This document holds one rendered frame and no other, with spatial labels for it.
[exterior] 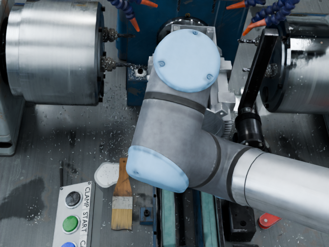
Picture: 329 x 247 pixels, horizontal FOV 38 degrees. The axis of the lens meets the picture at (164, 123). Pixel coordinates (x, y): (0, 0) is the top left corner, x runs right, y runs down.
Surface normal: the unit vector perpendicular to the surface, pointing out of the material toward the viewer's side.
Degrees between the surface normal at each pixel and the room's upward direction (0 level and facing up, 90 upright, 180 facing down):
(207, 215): 0
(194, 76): 25
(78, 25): 17
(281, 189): 52
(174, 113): 30
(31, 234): 0
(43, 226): 0
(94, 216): 66
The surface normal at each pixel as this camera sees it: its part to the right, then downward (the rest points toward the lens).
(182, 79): 0.10, -0.22
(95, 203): 0.94, -0.22
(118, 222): 0.14, -0.58
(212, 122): -0.80, -0.36
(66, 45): 0.07, 0.04
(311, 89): 0.04, 0.58
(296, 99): 0.02, 0.77
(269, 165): -0.37, -0.74
